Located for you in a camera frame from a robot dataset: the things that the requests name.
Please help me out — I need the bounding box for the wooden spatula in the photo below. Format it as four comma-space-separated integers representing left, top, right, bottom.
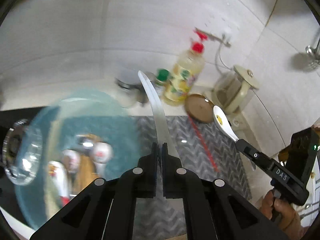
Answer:
72, 133, 100, 194

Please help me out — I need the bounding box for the white spoon bear print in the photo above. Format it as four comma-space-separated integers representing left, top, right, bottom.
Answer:
48, 161, 70, 206

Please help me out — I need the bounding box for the red chopstick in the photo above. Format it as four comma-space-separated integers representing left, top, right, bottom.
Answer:
188, 116, 219, 172

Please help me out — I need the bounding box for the large white plastic ladle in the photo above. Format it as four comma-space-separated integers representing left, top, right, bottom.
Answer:
138, 70, 180, 159

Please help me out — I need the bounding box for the white spoon yellow duck print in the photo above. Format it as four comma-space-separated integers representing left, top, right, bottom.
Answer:
213, 105, 239, 142

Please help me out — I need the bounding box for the person right hand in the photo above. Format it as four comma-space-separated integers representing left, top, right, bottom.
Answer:
259, 190, 308, 239

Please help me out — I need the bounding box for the white spoon mushroom print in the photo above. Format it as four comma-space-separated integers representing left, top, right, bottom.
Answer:
90, 142, 113, 178

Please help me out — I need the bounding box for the grey herringbone place mat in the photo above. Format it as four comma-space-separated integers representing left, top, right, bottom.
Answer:
132, 116, 252, 239

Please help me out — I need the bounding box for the small white spoon red print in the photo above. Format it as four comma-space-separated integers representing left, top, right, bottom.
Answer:
62, 149, 80, 178

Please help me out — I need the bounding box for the teal translucent plastic bowl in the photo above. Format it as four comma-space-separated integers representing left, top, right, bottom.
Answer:
10, 90, 142, 229

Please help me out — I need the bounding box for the brown ceramic plate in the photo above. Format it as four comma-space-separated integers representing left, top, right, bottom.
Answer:
184, 94, 214, 123

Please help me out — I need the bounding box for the beige glass electric kettle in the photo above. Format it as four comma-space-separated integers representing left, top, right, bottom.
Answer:
212, 65, 260, 115

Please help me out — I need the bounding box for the hanging metal ladle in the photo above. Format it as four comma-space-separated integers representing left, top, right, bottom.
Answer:
291, 41, 319, 72

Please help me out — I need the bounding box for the glass jar black clasp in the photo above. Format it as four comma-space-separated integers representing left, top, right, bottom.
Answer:
115, 68, 148, 108

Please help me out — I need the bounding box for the green cap spice bottle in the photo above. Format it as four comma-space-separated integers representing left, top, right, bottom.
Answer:
153, 69, 170, 96

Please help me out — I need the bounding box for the yellow dish soap bottle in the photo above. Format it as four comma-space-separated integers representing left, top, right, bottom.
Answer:
163, 30, 208, 106

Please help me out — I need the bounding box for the white power cable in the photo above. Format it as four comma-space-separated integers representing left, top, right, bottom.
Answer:
216, 41, 232, 71

